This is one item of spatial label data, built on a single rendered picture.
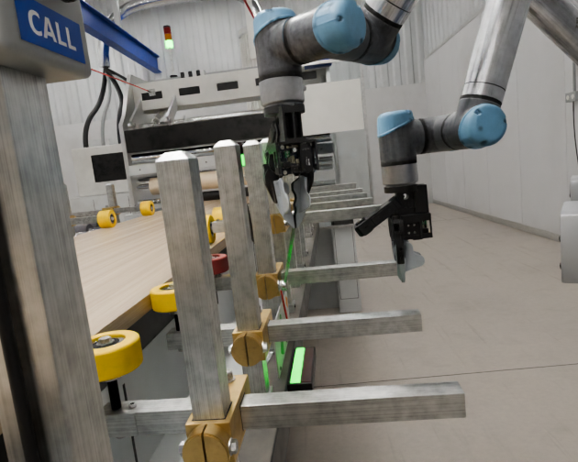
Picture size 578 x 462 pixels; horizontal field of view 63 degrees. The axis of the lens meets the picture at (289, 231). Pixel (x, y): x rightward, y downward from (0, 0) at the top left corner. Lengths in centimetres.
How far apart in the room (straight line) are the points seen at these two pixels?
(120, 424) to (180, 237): 26
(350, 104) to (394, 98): 665
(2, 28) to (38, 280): 11
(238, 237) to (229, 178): 9
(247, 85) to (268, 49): 283
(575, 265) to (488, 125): 33
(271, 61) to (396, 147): 33
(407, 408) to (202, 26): 985
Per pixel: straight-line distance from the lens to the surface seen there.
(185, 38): 1026
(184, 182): 48
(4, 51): 23
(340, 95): 327
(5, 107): 25
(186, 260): 50
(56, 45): 26
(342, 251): 333
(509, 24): 98
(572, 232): 68
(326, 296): 354
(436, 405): 59
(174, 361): 103
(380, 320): 80
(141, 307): 82
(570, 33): 123
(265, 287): 98
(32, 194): 25
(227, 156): 73
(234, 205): 73
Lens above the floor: 109
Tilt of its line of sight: 8 degrees down
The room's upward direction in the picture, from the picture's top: 6 degrees counter-clockwise
